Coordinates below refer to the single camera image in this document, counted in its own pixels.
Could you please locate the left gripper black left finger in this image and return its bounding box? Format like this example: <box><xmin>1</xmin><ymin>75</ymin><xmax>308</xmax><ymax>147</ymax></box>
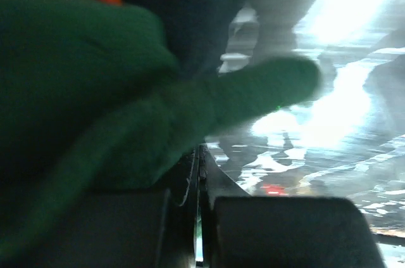
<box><xmin>18</xmin><ymin>148</ymin><xmax>199</xmax><ymax>267</ymax></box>

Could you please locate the black marbled table mat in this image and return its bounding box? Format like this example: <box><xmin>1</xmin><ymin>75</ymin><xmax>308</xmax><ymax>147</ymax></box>
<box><xmin>202</xmin><ymin>0</ymin><xmax>405</xmax><ymax>268</ymax></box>

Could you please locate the dark t shirt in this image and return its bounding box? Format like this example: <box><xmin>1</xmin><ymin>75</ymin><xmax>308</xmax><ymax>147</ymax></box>
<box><xmin>1</xmin><ymin>0</ymin><xmax>321</xmax><ymax>262</ymax></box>

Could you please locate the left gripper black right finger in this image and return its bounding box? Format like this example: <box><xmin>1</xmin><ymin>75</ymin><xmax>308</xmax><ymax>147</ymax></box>
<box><xmin>199</xmin><ymin>145</ymin><xmax>384</xmax><ymax>267</ymax></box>

